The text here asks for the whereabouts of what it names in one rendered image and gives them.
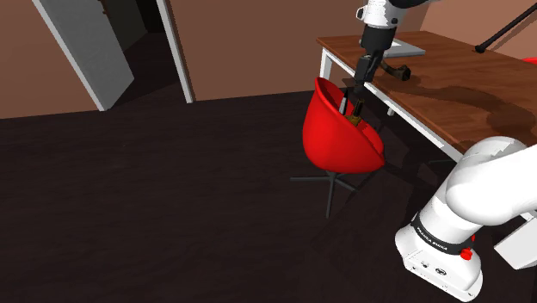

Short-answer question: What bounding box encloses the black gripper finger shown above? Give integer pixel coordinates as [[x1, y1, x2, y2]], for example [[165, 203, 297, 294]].
[[353, 53, 384, 98]]

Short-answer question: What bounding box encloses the brown bone-shaped object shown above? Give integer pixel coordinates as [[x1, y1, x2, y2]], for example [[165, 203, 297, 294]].
[[379, 59, 412, 82]]

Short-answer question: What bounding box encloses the brown bottle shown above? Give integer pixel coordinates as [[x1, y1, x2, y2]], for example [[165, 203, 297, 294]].
[[346, 97, 364, 127]]

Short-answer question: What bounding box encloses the red shell chair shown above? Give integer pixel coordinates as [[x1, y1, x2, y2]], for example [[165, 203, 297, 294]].
[[289, 77, 386, 220]]

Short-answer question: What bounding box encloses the grey open door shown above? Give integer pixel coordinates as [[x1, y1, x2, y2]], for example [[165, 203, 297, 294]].
[[32, 0, 136, 113]]

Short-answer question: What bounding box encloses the wooden desk with white frame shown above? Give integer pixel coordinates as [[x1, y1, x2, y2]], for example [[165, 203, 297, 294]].
[[316, 29, 537, 270]]

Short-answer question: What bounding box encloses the white door frame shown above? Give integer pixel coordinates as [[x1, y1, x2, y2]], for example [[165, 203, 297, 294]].
[[155, 0, 195, 105]]

